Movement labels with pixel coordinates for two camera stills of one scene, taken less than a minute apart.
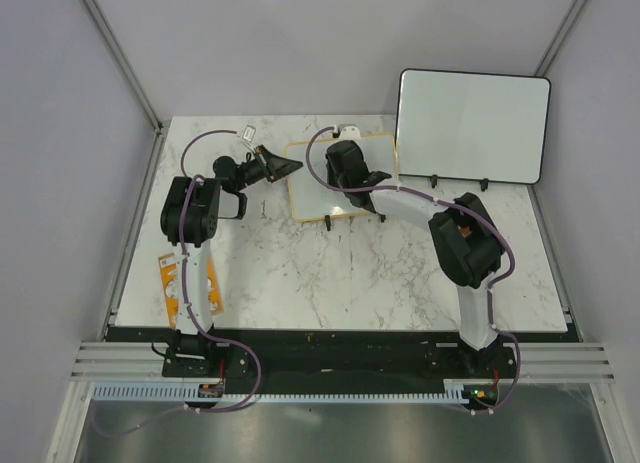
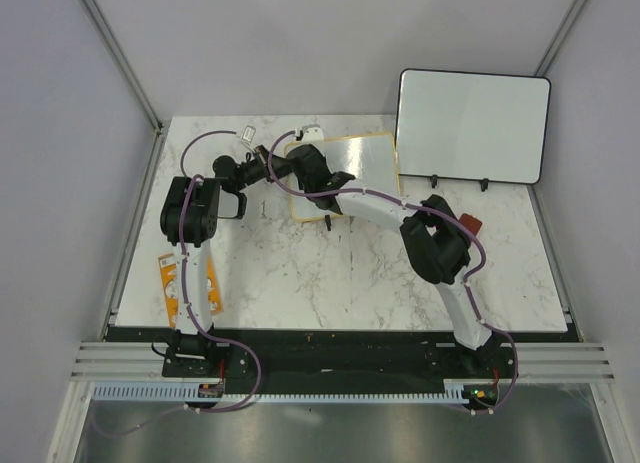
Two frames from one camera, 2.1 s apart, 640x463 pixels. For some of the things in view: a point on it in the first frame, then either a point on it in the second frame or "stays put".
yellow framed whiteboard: x=311 y=199 stays put
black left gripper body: x=255 y=171 stays put
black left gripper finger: x=277 y=173 stays put
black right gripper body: x=335 y=180 → x=322 y=157
